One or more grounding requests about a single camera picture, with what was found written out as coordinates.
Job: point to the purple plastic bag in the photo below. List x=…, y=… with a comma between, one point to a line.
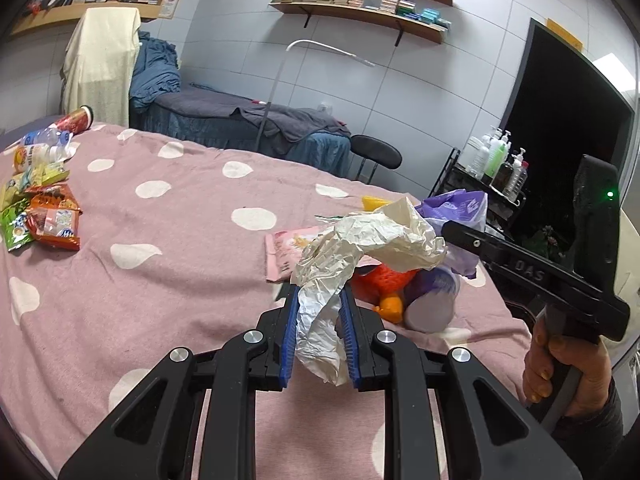
x=460, y=207

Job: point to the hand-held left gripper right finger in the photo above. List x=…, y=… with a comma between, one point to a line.
x=350, y=345

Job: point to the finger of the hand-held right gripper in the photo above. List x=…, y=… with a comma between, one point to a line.
x=465, y=237

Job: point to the white pump bottle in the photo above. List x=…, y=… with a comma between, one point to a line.
x=495, y=137

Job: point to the clear plastic bottle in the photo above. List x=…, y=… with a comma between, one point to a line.
x=45, y=136

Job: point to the red instant noodle cup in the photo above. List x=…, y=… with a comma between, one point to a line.
x=75, y=120

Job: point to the cream cloth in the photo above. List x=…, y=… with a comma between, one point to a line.
x=100, y=60

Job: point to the pile of snack packets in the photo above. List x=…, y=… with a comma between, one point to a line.
x=45, y=174

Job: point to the pink packet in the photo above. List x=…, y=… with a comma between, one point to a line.
x=285, y=252

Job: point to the massage bed with blue cover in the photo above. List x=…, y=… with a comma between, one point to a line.
x=325, y=155

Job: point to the green pump bottle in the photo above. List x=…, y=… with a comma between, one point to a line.
x=497, y=160

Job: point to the blue blanket pile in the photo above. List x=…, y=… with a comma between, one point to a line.
x=155, y=75

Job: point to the orange plush toy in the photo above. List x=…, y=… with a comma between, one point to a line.
x=385, y=282

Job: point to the purple paper cup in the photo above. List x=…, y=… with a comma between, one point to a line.
x=430, y=310

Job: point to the yellow plastic piece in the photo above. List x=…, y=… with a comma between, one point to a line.
x=372, y=203

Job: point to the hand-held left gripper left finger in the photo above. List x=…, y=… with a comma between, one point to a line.
x=289, y=340

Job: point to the person's right hand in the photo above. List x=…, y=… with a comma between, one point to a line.
x=590, y=375

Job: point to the brown pump bottle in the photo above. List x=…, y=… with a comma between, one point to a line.
x=506, y=175

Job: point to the potted plant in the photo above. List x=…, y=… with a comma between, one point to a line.
x=545, y=240

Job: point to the yellow white drink bottle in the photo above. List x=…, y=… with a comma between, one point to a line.
x=35, y=156

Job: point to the pink polka dot blanket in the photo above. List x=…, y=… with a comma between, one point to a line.
x=150, y=285

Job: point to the yellow wall sign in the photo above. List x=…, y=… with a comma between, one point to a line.
x=565, y=32

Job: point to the black mesh trolley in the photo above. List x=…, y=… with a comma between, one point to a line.
x=450, y=175

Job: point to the white paper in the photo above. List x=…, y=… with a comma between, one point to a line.
x=320, y=320

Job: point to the black stool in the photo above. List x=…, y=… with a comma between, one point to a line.
x=375, y=150

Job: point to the red orange snack packet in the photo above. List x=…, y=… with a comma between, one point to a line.
x=55, y=230

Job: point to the person's right forearm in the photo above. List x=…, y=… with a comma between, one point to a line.
x=595, y=440

